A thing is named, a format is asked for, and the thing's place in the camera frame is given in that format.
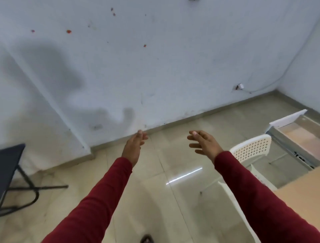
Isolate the person's right hand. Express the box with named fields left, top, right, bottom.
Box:
left=187, top=130, right=224, bottom=165

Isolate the person's left hand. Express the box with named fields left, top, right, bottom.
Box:
left=122, top=130, right=149, bottom=168

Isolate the white drawer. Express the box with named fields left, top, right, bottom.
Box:
left=265, top=109, right=320, bottom=171

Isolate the person's left forearm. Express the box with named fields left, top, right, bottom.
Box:
left=41, top=157, right=133, bottom=243

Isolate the person's right forearm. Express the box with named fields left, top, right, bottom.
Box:
left=214, top=151, right=320, bottom=243

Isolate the white perforated plastic chair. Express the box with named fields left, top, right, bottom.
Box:
left=217, top=134, right=278, bottom=243

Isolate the light wooden table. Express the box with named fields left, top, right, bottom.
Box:
left=272, top=166, right=320, bottom=232

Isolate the black metal folding stand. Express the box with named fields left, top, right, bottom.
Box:
left=0, top=143, right=69, bottom=218

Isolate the thin dark wall cable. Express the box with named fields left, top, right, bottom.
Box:
left=244, top=20, right=320, bottom=94

